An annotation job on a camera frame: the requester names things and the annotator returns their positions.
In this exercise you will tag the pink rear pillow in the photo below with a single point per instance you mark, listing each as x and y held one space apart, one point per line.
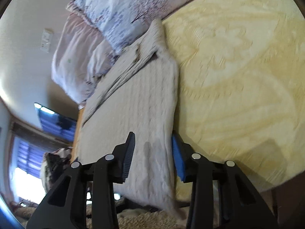
81 58

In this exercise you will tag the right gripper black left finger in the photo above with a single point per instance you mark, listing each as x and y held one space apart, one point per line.
64 206

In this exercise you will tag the yellow patterned bed sheet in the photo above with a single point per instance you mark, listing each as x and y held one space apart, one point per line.
241 84

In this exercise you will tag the pink floral front pillow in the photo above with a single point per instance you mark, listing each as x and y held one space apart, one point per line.
122 22

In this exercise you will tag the blue window curtain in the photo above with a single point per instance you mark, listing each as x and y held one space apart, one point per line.
29 157

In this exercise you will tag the white wall switch plate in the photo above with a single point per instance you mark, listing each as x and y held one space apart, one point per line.
46 40

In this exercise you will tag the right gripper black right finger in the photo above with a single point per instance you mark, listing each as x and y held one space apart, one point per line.
222 195

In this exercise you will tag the dark flat screen television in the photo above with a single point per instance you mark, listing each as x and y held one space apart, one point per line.
56 124

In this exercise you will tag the beige cable knit sweater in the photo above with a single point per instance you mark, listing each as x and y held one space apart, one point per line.
139 95

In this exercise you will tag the pile of clothes by window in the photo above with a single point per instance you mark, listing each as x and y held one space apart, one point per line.
53 165

